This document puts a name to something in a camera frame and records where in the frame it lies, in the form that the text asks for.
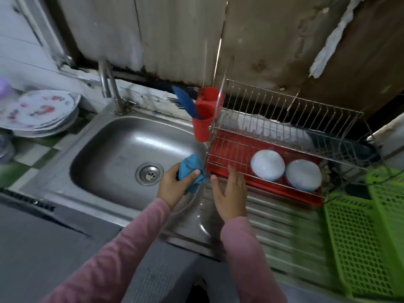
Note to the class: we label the green plastic shelf rack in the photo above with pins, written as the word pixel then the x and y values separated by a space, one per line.
pixel 366 243

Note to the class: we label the red plastic cutlery cup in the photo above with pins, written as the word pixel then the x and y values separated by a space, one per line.
pixel 205 113

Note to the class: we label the person's left forearm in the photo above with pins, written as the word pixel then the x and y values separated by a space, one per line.
pixel 107 262

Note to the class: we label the white hanging cloth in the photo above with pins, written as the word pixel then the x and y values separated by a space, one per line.
pixel 334 34

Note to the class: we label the purple plastic bowl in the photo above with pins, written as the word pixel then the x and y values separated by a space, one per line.
pixel 3 90

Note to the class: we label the chrome faucet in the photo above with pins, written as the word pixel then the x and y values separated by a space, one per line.
pixel 110 88

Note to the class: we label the blue rice paddle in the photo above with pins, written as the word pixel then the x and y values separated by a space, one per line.
pixel 185 101

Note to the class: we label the green checkered tile countertop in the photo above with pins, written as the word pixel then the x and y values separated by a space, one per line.
pixel 31 157

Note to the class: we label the weathered wooden board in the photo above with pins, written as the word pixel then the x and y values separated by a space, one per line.
pixel 189 34

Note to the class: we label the stainless steel sink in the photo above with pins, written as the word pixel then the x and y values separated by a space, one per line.
pixel 120 161

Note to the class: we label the person's right forearm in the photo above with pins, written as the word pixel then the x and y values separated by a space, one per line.
pixel 252 265

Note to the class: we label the blue cleaning cloth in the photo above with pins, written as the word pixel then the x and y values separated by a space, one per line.
pixel 189 167

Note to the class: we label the stack of white saucers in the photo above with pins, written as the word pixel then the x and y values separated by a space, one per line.
pixel 5 148

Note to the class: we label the floral plate stack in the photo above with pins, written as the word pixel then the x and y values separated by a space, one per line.
pixel 57 128

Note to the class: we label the person's right hand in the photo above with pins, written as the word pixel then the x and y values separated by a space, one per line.
pixel 230 195

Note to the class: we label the person's left hand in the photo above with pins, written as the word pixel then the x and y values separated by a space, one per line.
pixel 173 186

